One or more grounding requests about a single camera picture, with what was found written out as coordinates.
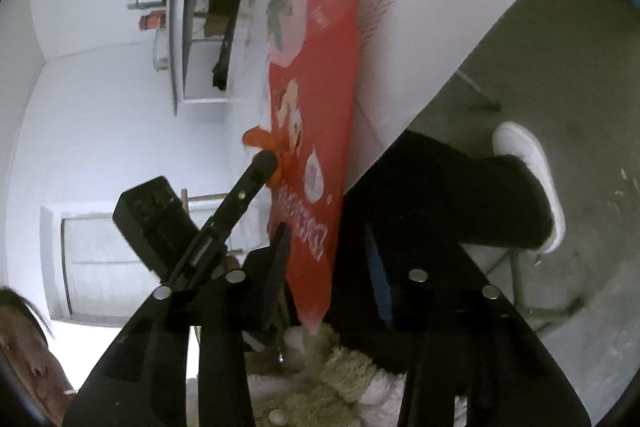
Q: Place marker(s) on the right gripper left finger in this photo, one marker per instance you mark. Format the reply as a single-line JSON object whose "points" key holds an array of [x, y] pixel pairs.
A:
{"points": [[141, 378]]}

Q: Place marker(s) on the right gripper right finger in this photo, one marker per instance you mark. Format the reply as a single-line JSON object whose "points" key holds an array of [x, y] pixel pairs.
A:
{"points": [[455, 335]]}

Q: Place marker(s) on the red snack bag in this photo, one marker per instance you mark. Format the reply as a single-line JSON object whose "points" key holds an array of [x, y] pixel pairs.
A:
{"points": [[313, 63]]}

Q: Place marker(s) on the white door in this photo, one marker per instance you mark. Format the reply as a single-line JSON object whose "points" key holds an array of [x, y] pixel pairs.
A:
{"points": [[91, 276]]}

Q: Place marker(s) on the black clothing under table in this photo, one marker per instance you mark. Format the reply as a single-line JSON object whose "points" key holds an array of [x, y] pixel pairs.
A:
{"points": [[221, 68]]}

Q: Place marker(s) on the glass container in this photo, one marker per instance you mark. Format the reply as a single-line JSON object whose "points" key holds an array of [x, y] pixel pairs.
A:
{"points": [[160, 51]]}

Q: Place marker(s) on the red bottle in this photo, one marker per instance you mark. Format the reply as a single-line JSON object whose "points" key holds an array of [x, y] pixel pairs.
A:
{"points": [[153, 20]]}

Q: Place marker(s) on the white slipper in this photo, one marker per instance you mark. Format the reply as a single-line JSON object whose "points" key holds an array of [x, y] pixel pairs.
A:
{"points": [[515, 141]]}

